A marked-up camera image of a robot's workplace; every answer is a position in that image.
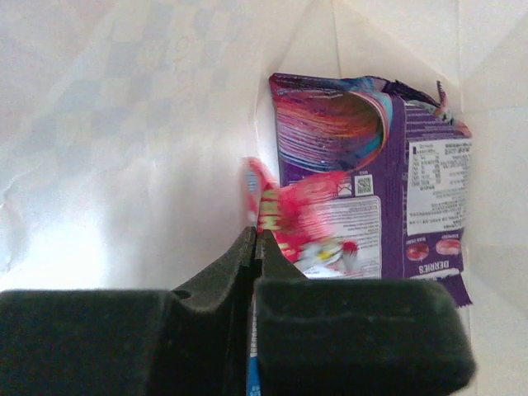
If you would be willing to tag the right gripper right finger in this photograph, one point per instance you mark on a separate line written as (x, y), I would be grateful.
(355, 337)

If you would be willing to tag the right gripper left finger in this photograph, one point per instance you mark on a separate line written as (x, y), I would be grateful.
(187, 341)

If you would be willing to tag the red snack pack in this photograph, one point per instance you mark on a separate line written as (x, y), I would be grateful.
(294, 216)

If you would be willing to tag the blue checkered paper bag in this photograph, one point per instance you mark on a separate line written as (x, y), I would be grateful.
(124, 125)

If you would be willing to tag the blue white snack pack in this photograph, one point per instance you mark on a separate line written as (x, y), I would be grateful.
(253, 383)

